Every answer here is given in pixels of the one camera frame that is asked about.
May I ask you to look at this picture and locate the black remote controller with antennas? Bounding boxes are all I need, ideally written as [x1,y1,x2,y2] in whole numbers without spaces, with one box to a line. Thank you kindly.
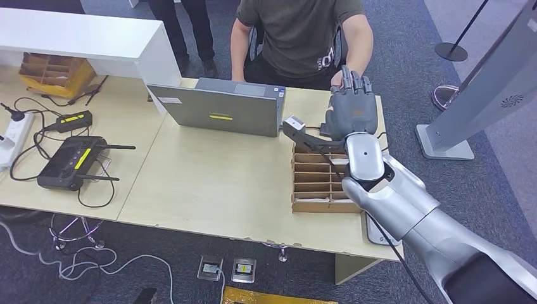
[37,135,137,192]

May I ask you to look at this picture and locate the chrome stanchion base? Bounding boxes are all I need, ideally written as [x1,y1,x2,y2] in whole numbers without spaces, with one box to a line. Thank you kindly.
[432,85,460,113]

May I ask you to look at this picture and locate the white power strip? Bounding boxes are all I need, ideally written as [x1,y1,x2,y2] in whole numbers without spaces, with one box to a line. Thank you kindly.
[0,112,36,172]

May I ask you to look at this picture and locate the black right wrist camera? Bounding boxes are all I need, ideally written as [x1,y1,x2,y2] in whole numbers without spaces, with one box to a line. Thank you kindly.
[282,115,349,154]

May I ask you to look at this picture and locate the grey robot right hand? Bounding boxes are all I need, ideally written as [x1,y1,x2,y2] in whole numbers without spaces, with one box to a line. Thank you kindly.
[320,65,379,141]

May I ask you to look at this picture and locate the black stanchion post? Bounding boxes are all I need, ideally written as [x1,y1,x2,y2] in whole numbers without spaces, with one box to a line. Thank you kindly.
[434,0,491,63]

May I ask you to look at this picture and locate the grey card reader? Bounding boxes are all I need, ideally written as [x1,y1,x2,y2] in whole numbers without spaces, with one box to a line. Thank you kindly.
[365,212,401,248]

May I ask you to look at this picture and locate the grey kiosk stand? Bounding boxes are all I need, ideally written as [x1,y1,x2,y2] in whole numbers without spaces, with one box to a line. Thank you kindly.
[415,0,537,162]

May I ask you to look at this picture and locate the black power cable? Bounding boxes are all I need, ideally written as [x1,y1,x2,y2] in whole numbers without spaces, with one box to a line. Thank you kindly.
[9,96,116,208]

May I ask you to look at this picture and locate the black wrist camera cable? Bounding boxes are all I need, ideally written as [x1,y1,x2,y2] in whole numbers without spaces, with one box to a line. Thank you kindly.
[314,144,435,304]

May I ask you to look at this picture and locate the thin black cable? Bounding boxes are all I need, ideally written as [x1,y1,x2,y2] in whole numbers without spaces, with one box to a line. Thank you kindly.
[41,75,110,107]

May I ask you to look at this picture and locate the seated person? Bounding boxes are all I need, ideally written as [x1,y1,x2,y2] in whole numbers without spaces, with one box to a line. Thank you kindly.
[229,0,375,91]

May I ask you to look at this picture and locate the black office chair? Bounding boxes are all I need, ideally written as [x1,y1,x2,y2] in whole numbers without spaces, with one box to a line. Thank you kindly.
[247,23,349,72]

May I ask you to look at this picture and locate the metal floor socket box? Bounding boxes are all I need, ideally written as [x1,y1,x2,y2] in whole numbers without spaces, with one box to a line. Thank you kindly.
[231,257,258,284]
[197,255,225,282]

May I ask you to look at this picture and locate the black plug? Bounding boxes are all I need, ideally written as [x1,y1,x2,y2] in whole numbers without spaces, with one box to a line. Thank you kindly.
[0,101,27,122]

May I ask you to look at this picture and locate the white desk shelf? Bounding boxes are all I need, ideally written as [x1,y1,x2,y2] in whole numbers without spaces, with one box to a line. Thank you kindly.
[0,7,183,116]

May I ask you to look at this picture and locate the white floor cable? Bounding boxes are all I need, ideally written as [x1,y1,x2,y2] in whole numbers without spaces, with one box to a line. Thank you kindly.
[0,218,176,304]

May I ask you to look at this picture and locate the beige desk leg panel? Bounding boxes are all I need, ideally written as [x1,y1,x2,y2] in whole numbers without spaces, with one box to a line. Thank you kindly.
[334,253,383,286]

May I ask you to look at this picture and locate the black power adapter yellow label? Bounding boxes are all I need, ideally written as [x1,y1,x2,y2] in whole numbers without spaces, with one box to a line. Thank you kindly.
[43,110,94,134]

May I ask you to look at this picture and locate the wooden organizer in yellow box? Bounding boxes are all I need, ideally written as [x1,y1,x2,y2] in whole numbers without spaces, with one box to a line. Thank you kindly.
[19,52,98,99]

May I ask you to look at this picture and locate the person's left hand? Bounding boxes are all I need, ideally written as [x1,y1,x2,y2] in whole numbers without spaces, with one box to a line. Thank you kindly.
[330,69,349,88]

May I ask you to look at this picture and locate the wooden card organizer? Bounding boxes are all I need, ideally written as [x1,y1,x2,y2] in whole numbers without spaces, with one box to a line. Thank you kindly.
[291,140,363,214]

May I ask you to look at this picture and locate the grey laptop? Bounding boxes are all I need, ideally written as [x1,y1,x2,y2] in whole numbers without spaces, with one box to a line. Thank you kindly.
[146,78,287,139]

